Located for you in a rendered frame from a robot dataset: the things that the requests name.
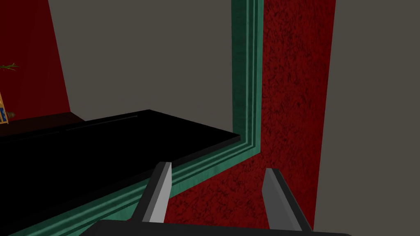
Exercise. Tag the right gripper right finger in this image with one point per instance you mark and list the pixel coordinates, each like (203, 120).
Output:
(282, 203)

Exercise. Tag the black door leaf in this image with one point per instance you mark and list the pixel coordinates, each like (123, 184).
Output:
(82, 157)

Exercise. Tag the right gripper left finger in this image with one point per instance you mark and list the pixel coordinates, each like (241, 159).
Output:
(157, 196)

